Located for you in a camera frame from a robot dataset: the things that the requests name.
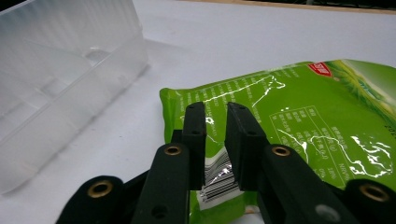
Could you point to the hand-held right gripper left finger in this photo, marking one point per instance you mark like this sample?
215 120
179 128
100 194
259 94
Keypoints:
194 137

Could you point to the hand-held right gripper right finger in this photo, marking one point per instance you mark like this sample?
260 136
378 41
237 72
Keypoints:
246 143

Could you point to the green snack packet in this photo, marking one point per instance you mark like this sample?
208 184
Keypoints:
311 124

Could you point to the clear plastic storage box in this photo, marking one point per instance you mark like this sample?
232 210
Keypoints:
59 93

